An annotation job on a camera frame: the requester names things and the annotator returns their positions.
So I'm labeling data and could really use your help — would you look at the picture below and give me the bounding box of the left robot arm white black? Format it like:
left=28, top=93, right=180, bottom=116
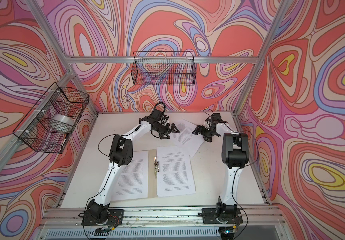
left=83, top=117, right=180, bottom=222

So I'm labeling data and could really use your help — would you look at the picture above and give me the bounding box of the printed paper sheet front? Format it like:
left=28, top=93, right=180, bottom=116
left=156, top=147, right=196, bottom=197

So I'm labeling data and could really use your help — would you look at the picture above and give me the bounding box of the black wire basket back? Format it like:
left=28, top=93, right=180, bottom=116
left=131, top=51, right=196, bottom=86

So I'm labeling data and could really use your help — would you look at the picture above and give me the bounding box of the silver tape roll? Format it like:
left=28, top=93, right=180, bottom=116
left=50, top=114, right=74, bottom=134

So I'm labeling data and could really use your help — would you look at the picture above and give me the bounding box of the black wire basket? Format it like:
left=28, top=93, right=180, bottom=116
left=131, top=51, right=196, bottom=86
left=12, top=83, right=89, bottom=154

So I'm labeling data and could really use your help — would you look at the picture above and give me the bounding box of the printed paper sheet back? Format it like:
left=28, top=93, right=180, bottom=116
left=170, top=120, right=204, bottom=157

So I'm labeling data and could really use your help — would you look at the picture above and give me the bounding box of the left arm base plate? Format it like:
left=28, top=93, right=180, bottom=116
left=78, top=208, right=124, bottom=227

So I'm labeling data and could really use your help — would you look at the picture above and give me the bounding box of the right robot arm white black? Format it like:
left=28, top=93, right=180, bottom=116
left=192, top=120, right=249, bottom=216

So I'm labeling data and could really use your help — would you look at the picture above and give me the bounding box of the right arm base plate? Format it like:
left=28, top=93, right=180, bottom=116
left=198, top=205, right=243, bottom=226

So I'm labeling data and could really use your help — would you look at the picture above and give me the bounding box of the metal folder fastener clip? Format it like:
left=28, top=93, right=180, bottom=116
left=154, top=156, right=159, bottom=179

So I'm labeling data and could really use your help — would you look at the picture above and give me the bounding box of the black wire basket left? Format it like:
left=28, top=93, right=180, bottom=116
left=12, top=83, right=89, bottom=154

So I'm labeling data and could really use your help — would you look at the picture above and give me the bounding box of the aluminium frame post right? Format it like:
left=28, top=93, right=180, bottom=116
left=233, top=1, right=293, bottom=116

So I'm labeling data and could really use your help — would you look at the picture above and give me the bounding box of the aluminium front rail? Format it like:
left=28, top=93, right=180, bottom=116
left=33, top=205, right=294, bottom=240

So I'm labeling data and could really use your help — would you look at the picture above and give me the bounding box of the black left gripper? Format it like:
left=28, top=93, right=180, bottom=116
left=154, top=123, right=180, bottom=140

